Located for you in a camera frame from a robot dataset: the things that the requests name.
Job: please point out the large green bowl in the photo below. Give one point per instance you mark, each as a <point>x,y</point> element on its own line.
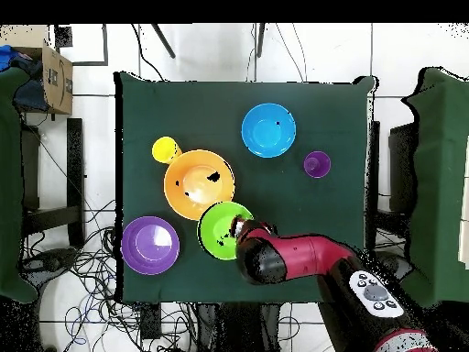
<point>214,227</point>

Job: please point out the large orange bowl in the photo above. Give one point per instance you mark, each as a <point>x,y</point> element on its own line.
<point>179,205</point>

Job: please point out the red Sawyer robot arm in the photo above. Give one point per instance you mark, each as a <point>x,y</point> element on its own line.
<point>304,253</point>

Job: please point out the purple cup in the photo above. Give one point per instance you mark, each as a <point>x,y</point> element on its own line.
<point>317,164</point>

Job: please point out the large blue bowl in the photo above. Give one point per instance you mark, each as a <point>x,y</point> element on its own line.
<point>268,130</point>

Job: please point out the large purple bowl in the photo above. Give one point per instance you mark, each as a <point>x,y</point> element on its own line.
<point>150,245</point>

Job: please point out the black power strip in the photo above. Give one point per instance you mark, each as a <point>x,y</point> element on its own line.
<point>150,322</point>

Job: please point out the dark green tablecloth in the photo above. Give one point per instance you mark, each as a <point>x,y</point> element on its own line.
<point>154,110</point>

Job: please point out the black tripod leg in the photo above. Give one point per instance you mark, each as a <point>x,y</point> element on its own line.
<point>260,40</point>
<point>163,41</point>

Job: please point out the green cloth side table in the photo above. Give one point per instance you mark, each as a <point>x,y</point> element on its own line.
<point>439,183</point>
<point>9,183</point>

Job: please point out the cardboard box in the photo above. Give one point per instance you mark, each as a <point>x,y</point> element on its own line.
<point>56,80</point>

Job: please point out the blue cloth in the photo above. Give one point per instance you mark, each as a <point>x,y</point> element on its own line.
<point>7,55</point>

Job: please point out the black stool frame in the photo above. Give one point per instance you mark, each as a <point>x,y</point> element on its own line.
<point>75,183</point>
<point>401,168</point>

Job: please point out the black pedestal leg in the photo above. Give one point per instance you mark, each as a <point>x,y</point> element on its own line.
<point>51,262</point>

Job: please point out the black metal frame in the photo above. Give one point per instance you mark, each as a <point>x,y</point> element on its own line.
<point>105,44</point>

